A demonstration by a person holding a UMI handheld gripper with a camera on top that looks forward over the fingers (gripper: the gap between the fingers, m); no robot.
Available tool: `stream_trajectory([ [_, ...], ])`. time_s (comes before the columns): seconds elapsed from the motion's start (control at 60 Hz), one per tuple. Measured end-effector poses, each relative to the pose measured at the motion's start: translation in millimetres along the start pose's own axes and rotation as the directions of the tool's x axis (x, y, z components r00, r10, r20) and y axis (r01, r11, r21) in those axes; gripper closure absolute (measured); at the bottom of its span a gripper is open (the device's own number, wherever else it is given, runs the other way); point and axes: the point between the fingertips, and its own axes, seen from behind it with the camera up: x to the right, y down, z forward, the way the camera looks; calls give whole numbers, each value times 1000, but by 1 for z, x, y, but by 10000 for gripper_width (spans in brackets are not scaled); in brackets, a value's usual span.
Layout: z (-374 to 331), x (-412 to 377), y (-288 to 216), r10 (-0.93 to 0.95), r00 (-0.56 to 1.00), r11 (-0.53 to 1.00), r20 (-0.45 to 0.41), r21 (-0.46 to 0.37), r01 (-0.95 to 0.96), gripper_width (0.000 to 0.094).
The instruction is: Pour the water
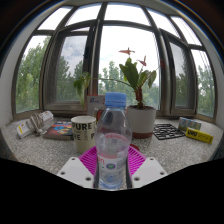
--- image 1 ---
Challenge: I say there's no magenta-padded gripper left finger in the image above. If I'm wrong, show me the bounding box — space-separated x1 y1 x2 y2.
57 146 100 190

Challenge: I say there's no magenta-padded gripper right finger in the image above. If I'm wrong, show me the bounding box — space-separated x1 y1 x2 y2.
126 146 168 190

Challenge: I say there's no clear blue-capped water bottle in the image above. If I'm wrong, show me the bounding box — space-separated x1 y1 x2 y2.
94 92 133 191

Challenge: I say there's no cream mug with black lettering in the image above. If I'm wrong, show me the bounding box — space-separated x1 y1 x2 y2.
70 115 98 154

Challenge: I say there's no colourful dark book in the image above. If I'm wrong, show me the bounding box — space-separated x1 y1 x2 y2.
43 120 74 141

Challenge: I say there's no black plastic grid trivet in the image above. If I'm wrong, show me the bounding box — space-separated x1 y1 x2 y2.
152 123 186 141

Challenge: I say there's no potted plant in white pot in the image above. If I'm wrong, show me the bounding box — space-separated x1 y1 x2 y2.
73 47 167 140

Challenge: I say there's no blue and green small box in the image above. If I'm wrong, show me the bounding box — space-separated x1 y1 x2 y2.
177 116 203 134

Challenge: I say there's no yellow rectangular box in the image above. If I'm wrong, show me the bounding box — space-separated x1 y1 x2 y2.
185 127 214 145

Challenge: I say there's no white and red filament box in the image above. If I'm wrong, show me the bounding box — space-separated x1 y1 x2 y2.
86 94 108 123

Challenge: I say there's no large dark-framed window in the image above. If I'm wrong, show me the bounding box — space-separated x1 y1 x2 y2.
11 1 219 123

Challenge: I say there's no white power strip with cable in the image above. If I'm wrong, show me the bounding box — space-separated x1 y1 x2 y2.
16 110 54 139

